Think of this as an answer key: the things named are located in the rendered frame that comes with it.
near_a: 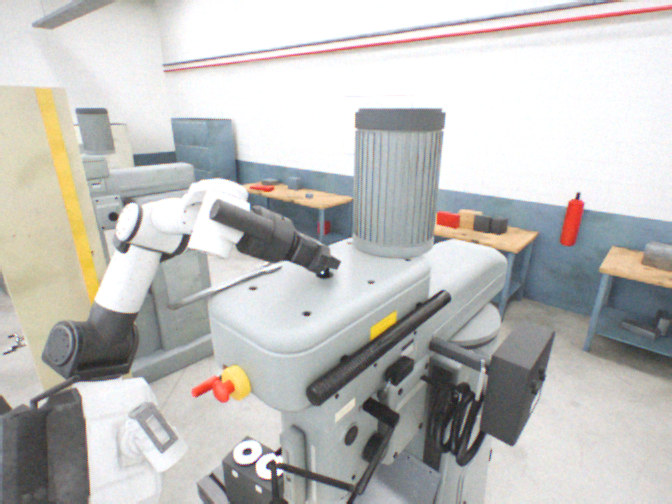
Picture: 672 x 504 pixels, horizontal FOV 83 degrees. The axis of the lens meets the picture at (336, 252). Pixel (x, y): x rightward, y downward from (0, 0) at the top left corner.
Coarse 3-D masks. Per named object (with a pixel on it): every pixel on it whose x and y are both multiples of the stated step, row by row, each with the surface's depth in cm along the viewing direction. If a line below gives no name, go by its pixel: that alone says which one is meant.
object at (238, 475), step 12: (240, 444) 128; (252, 444) 128; (228, 456) 125; (240, 456) 123; (252, 456) 123; (264, 456) 123; (228, 468) 123; (240, 468) 121; (252, 468) 121; (264, 468) 119; (228, 480) 125; (240, 480) 121; (252, 480) 117; (264, 480) 117; (228, 492) 128; (240, 492) 123; (252, 492) 119; (264, 492) 115
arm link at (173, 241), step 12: (144, 204) 79; (156, 204) 74; (168, 204) 71; (144, 216) 75; (156, 216) 72; (168, 216) 69; (144, 228) 75; (156, 228) 75; (168, 228) 72; (132, 240) 75; (144, 240) 76; (156, 240) 77; (168, 240) 79; (180, 240) 80; (168, 252) 81
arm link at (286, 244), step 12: (276, 216) 66; (276, 228) 65; (288, 228) 66; (276, 240) 65; (288, 240) 66; (300, 240) 68; (312, 240) 72; (264, 252) 65; (276, 252) 66; (288, 252) 69; (300, 252) 68; (312, 252) 69; (324, 252) 69; (300, 264) 69; (312, 264) 70; (324, 264) 70
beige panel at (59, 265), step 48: (0, 96) 160; (48, 96) 172; (0, 144) 164; (48, 144) 176; (0, 192) 167; (48, 192) 180; (0, 240) 171; (48, 240) 185; (96, 240) 201; (48, 288) 190; (96, 288) 206; (48, 384) 200
